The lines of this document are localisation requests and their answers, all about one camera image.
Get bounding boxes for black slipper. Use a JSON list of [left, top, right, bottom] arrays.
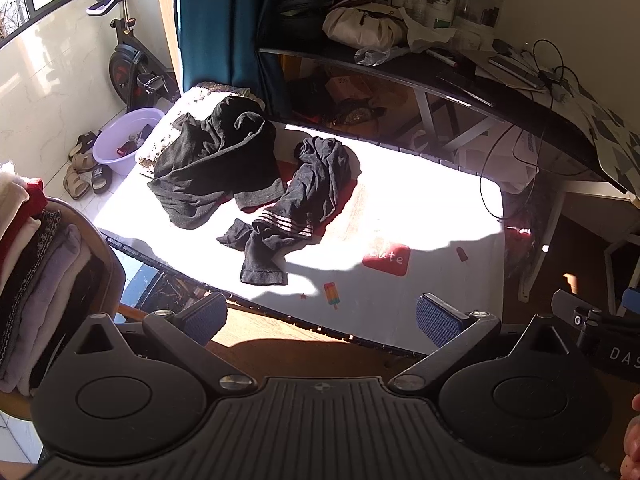
[[91, 163, 112, 195]]

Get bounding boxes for black desk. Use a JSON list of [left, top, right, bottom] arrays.
[[255, 42, 627, 194]]

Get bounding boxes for long black cable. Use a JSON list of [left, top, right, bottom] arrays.
[[478, 110, 547, 222]]

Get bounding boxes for cream cloth bag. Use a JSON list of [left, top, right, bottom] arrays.
[[322, 2, 409, 51]]

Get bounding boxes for black tablet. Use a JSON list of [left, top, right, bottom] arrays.
[[434, 66, 497, 109]]

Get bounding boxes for black exercise bike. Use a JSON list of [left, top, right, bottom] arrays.
[[81, 0, 181, 114]]

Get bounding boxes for fuzzy beige mat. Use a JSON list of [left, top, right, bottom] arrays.
[[135, 81, 266, 169]]

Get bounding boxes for wooden chair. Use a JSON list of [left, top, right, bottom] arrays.
[[0, 196, 151, 421]]

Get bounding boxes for black pants with striped cuffs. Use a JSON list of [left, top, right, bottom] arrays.
[[216, 136, 362, 287]]

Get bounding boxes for clear plastic bag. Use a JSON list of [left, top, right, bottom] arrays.
[[354, 45, 412, 67]]

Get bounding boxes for stack of folded clothes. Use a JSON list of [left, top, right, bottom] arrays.
[[0, 162, 101, 395]]

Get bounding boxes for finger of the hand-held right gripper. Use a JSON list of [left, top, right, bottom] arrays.
[[550, 288, 607, 335]]

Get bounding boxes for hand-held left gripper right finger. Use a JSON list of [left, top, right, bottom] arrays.
[[387, 292, 576, 396]]

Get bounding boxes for clear plastic jar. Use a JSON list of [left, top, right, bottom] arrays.
[[454, 0, 502, 37]]

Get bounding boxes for purple plastic basin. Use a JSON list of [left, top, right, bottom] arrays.
[[92, 108, 165, 176]]

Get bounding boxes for dark brown slipper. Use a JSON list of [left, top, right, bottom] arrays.
[[68, 130, 103, 160]]

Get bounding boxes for black knit sweater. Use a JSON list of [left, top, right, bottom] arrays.
[[147, 96, 287, 231]]

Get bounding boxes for geometric print bedding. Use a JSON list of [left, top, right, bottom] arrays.
[[564, 80, 640, 192]]

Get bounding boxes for beige slipper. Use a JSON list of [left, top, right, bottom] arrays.
[[63, 167, 94, 200], [71, 151, 100, 174]]

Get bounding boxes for white plastic bag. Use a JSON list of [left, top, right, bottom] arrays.
[[400, 9, 459, 54]]

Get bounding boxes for silver phone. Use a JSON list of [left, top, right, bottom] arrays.
[[487, 54, 547, 90]]

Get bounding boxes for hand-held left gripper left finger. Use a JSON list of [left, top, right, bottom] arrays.
[[70, 292, 256, 396]]

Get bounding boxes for cardboard box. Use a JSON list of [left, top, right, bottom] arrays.
[[325, 75, 374, 104]]

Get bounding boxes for white printed tablecloth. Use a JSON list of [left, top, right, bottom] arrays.
[[92, 85, 507, 357]]

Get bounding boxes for person's right hand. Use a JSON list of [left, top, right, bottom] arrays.
[[626, 392, 640, 463]]

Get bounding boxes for teal curtain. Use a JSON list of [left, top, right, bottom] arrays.
[[172, 0, 287, 117]]

